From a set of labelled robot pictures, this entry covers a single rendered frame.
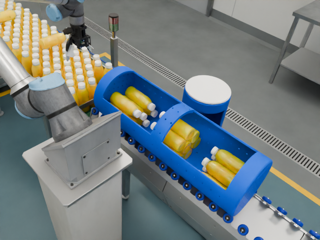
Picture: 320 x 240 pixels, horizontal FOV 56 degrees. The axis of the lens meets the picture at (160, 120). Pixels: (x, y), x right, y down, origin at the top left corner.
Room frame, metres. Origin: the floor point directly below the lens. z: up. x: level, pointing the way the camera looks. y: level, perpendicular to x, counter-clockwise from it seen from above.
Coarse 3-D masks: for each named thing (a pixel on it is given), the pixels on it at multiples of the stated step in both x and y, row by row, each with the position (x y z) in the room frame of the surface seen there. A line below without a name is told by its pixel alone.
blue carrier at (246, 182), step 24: (120, 72) 1.26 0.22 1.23; (96, 96) 1.18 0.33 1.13; (168, 96) 1.22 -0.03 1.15; (120, 120) 1.05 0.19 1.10; (168, 120) 0.97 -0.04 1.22; (192, 120) 1.13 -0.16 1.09; (144, 144) 0.95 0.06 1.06; (216, 144) 1.02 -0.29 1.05; (240, 144) 0.95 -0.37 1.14; (192, 168) 0.79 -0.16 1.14; (264, 168) 0.76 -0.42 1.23; (216, 192) 0.70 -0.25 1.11; (240, 192) 0.67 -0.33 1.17
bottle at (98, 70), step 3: (96, 66) 1.54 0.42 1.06; (99, 66) 1.55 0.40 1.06; (93, 69) 1.54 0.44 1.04; (96, 69) 1.54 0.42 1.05; (99, 69) 1.54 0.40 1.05; (102, 69) 1.55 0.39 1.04; (96, 72) 1.53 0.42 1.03; (99, 72) 1.53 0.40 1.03; (102, 72) 1.55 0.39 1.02; (96, 75) 1.53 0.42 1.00; (99, 75) 1.53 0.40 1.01; (102, 75) 1.55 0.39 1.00; (96, 78) 1.53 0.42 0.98; (99, 78) 1.53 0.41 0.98
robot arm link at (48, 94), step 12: (36, 84) 0.81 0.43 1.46; (48, 84) 0.81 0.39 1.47; (60, 84) 0.83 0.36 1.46; (36, 96) 0.79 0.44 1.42; (48, 96) 0.79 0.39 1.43; (60, 96) 0.80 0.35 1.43; (72, 96) 0.84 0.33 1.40; (36, 108) 0.80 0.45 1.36; (48, 108) 0.77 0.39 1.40; (60, 108) 0.77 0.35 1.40
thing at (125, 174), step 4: (124, 172) 1.31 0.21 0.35; (128, 172) 1.33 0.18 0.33; (124, 176) 1.31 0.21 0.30; (128, 176) 1.33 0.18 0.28; (124, 180) 1.31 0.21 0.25; (128, 180) 1.33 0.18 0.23; (124, 184) 1.31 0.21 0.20; (128, 184) 1.33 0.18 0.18; (124, 188) 1.31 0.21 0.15; (128, 188) 1.33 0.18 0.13; (124, 192) 1.31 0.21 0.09; (128, 192) 1.33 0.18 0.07; (124, 196) 1.31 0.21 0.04; (128, 196) 1.34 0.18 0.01
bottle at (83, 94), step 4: (84, 88) 1.32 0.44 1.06; (76, 92) 1.32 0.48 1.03; (80, 92) 1.30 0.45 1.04; (84, 92) 1.31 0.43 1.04; (88, 92) 1.33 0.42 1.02; (80, 96) 1.29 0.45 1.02; (84, 96) 1.30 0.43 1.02; (88, 96) 1.32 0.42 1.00; (80, 100) 1.29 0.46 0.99; (84, 100) 1.30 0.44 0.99; (88, 100) 1.32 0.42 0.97; (80, 104) 1.29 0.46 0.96; (84, 108) 1.30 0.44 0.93; (88, 108) 1.31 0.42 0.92
